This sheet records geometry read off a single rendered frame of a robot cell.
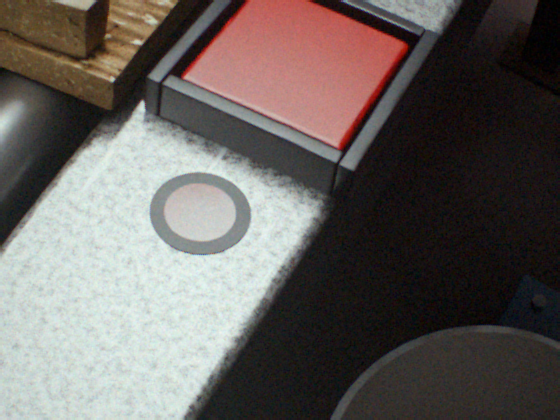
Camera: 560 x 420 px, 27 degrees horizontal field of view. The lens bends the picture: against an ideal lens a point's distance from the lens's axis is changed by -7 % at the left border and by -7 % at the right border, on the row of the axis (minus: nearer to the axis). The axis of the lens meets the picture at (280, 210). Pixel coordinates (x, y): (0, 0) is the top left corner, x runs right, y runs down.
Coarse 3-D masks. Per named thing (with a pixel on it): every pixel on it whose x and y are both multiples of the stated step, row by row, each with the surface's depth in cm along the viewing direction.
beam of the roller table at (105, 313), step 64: (384, 0) 45; (448, 0) 46; (448, 64) 49; (128, 128) 40; (64, 192) 38; (128, 192) 38; (256, 192) 39; (320, 192) 39; (0, 256) 36; (64, 256) 36; (128, 256) 37; (192, 256) 37; (256, 256) 37; (320, 256) 40; (0, 320) 35; (64, 320) 35; (128, 320) 35; (192, 320) 36; (256, 320) 36; (0, 384) 33; (64, 384) 34; (128, 384) 34; (192, 384) 34; (256, 384) 40
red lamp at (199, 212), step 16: (176, 192) 38; (192, 192) 38; (208, 192) 38; (224, 192) 38; (176, 208) 38; (192, 208) 38; (208, 208) 38; (224, 208) 38; (176, 224) 38; (192, 224) 38; (208, 224) 38; (224, 224) 38; (208, 240) 37
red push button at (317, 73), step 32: (256, 0) 42; (288, 0) 42; (224, 32) 41; (256, 32) 41; (288, 32) 41; (320, 32) 41; (352, 32) 42; (192, 64) 40; (224, 64) 40; (256, 64) 40; (288, 64) 40; (320, 64) 40; (352, 64) 41; (384, 64) 41; (224, 96) 39; (256, 96) 39; (288, 96) 39; (320, 96) 40; (352, 96) 40; (320, 128) 39; (352, 128) 39
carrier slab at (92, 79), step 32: (128, 0) 41; (160, 0) 41; (192, 0) 42; (0, 32) 39; (128, 32) 40; (160, 32) 40; (0, 64) 40; (32, 64) 39; (64, 64) 39; (96, 64) 39; (128, 64) 39; (96, 96) 39
